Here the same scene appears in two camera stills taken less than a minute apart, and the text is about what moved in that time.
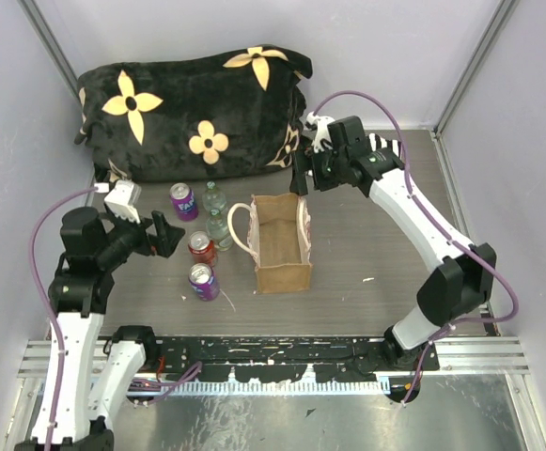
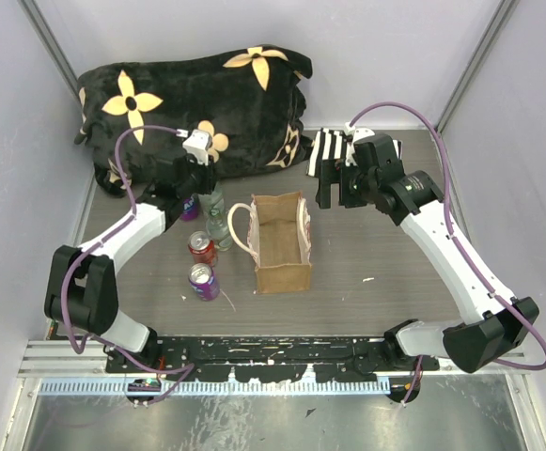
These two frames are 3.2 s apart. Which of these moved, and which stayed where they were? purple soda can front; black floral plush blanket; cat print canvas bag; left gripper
Moved: left gripper
Stayed: cat print canvas bag; purple soda can front; black floral plush blanket
